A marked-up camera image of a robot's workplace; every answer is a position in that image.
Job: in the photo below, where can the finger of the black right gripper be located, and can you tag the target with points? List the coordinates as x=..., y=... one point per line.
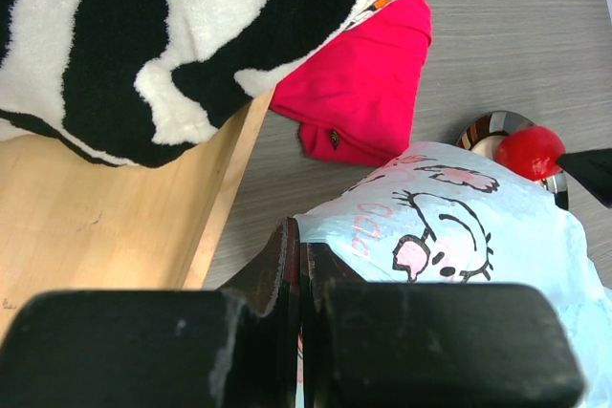
x=592, y=170

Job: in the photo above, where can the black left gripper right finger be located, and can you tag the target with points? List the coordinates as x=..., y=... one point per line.
x=373, y=344

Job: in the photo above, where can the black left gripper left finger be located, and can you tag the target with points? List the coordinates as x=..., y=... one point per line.
x=235, y=346

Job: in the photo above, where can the red apple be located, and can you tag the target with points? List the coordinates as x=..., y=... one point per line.
x=531, y=153

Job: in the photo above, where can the light blue cartoon plastic bag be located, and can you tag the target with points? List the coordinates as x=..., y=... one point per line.
x=438, y=213

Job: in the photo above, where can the black fruit plate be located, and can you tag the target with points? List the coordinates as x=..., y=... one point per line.
x=486, y=132

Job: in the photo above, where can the red folded cloth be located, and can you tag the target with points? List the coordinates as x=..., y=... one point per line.
x=354, y=100

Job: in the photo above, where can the zebra pattern fleece garment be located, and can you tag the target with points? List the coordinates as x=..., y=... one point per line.
x=139, y=82

